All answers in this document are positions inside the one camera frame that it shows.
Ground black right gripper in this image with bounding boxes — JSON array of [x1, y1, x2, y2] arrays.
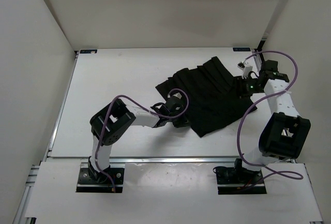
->
[[224, 75, 265, 100]]

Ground black pleated skirt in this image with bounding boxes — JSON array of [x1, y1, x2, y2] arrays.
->
[[156, 56, 253, 138]]

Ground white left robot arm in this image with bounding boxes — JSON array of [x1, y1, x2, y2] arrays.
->
[[88, 92, 189, 186]]

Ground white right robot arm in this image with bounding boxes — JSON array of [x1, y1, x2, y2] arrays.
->
[[231, 72, 311, 183]]

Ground blue label right corner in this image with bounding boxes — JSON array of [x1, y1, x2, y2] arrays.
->
[[233, 47, 251, 52]]

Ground blue label corner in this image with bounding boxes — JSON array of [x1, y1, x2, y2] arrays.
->
[[233, 47, 251, 52], [79, 49, 98, 54]]

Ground blue label left corner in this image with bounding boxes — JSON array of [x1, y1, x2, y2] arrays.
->
[[79, 49, 98, 54]]

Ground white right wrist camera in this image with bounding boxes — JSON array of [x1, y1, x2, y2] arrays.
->
[[237, 62, 253, 79]]

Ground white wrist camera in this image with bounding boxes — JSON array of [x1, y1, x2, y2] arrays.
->
[[167, 91, 182, 99], [237, 62, 253, 79]]

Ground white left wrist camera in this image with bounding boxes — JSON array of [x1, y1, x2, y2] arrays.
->
[[167, 91, 182, 99]]

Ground aluminium right side rail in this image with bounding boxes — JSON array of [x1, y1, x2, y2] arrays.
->
[[252, 54, 265, 74]]

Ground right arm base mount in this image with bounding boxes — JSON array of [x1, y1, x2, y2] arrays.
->
[[213, 158, 267, 195]]

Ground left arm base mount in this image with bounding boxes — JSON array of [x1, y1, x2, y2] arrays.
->
[[76, 161, 125, 193]]

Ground aluminium front rail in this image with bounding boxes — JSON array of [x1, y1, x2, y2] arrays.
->
[[46, 156, 237, 164]]

